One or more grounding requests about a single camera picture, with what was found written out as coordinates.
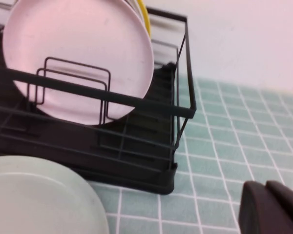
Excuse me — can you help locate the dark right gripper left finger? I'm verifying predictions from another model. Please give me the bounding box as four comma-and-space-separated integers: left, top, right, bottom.
238, 180, 293, 234

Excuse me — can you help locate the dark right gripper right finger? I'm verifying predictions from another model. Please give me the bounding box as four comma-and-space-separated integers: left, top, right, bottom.
266, 180, 293, 221

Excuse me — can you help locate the mint green plate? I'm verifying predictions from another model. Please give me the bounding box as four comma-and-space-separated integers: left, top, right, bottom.
0, 155, 110, 234

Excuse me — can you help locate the yellow plate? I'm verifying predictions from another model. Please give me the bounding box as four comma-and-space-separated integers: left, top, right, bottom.
134, 0, 152, 42

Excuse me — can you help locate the cream white plate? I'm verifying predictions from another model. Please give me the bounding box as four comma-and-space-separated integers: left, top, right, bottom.
123, 0, 144, 18

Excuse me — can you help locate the pink plate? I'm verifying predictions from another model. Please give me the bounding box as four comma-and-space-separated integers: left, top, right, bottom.
1, 0, 155, 126

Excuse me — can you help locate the green checkered tablecloth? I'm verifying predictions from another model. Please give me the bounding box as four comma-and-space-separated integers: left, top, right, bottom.
87, 75, 293, 234

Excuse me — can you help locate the black drip tray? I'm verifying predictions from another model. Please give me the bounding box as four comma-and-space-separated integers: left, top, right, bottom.
0, 29, 179, 196

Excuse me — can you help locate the black wire dish rack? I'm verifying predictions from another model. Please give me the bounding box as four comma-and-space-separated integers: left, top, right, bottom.
0, 7, 198, 172

